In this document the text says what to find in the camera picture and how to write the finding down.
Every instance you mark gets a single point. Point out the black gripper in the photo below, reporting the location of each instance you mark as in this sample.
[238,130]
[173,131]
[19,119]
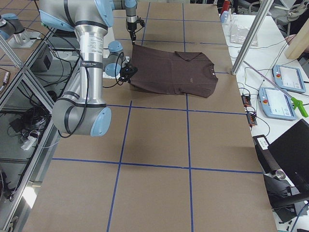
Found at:
[131,26]
[130,75]

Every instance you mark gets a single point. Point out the brown t-shirt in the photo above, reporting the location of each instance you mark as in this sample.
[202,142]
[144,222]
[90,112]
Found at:
[173,73]

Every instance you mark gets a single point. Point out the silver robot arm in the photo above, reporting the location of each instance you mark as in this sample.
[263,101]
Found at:
[131,16]
[81,109]

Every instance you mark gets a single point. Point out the silver foil bag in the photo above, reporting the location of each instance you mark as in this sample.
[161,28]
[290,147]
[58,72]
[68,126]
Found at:
[238,33]

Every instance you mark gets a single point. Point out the white power strip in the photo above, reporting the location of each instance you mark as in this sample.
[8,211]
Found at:
[28,143]

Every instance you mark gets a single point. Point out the orange circuit board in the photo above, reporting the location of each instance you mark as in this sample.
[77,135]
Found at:
[246,99]
[251,118]

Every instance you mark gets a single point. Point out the near teach pendant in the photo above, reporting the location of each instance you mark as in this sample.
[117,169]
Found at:
[275,104]

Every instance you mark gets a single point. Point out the teach pendant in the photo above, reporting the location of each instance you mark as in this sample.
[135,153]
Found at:
[275,104]
[289,78]

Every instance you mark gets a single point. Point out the far teach pendant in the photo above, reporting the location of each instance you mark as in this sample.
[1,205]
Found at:
[289,78]

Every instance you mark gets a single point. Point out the wooden beam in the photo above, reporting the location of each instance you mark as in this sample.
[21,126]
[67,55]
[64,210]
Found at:
[300,42]

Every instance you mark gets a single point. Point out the black laptop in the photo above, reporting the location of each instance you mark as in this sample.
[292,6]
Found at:
[291,152]

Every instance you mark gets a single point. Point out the black monitor stand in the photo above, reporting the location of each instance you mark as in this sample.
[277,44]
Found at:
[286,201]

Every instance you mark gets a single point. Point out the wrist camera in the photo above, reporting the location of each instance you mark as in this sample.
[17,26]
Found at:
[140,21]
[129,66]

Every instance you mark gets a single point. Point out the aluminium frame post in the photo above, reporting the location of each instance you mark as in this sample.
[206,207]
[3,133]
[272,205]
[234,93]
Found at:
[257,22]

